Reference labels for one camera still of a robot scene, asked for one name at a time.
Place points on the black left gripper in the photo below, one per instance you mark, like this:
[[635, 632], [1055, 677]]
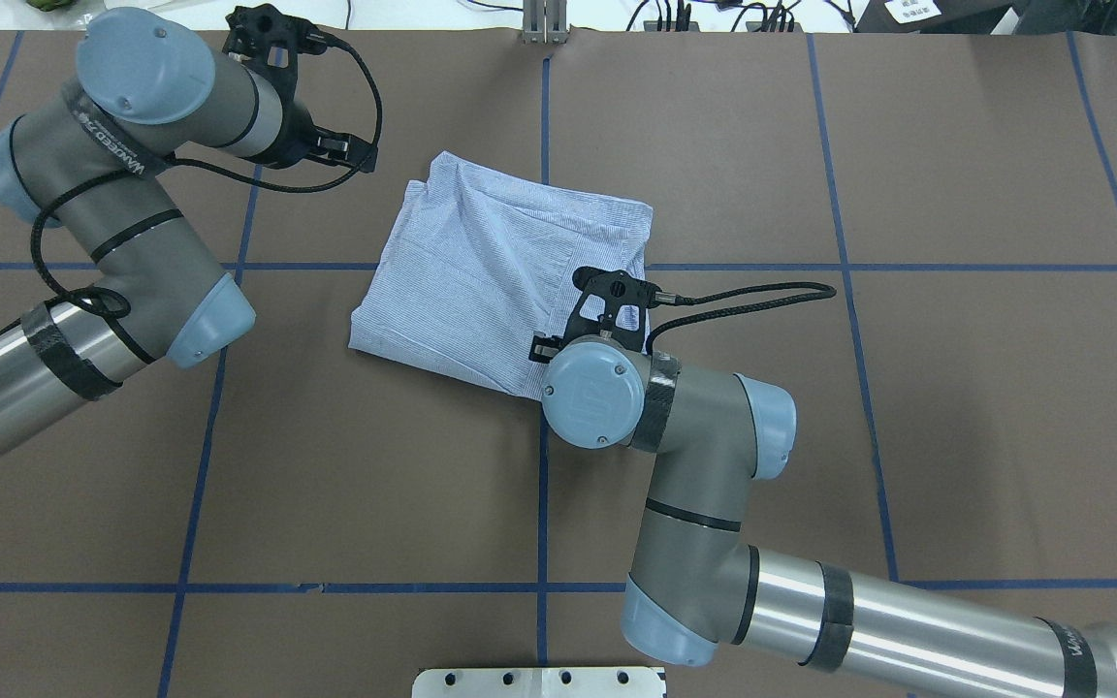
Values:
[[302, 129]]

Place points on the light blue striped shirt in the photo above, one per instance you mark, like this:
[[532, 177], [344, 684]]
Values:
[[478, 262]]

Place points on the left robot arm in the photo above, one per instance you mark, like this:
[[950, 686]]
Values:
[[130, 280]]

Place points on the clear MINI plastic bag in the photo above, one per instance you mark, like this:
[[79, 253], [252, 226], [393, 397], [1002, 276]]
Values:
[[85, 11]]

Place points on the green folded cloth pouch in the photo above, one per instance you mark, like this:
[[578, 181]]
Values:
[[51, 6]]

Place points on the black desktop device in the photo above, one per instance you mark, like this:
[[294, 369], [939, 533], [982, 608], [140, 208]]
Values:
[[981, 17]]

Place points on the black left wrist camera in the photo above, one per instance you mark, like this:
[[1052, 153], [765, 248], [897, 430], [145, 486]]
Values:
[[269, 43]]

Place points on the aluminium frame post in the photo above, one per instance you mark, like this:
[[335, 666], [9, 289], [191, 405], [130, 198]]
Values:
[[545, 22]]

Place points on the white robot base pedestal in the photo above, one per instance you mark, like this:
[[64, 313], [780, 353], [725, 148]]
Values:
[[587, 681]]

